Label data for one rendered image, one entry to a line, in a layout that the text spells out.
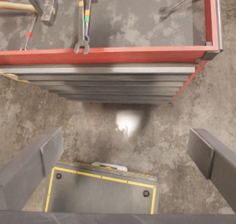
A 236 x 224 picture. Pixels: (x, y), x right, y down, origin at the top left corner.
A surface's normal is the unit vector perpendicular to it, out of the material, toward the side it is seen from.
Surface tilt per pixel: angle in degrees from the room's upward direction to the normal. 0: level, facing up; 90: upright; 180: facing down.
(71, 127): 0
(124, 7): 0
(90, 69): 14
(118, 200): 0
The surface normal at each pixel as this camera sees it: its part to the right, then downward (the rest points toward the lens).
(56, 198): -0.15, -0.16
